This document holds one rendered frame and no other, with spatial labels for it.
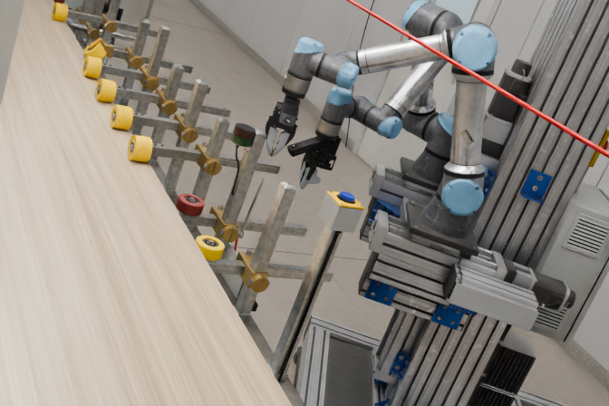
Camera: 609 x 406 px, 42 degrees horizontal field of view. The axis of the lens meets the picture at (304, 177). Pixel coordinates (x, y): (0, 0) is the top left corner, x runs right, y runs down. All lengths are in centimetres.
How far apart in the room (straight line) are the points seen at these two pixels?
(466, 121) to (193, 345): 100
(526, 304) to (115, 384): 136
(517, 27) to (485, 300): 321
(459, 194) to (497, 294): 36
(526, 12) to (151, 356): 416
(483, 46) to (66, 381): 135
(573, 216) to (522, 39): 281
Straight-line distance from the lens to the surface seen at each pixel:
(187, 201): 235
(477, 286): 246
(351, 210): 185
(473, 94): 224
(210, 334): 179
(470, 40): 220
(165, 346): 171
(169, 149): 255
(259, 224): 248
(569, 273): 276
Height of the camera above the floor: 185
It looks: 19 degrees down
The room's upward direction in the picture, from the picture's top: 21 degrees clockwise
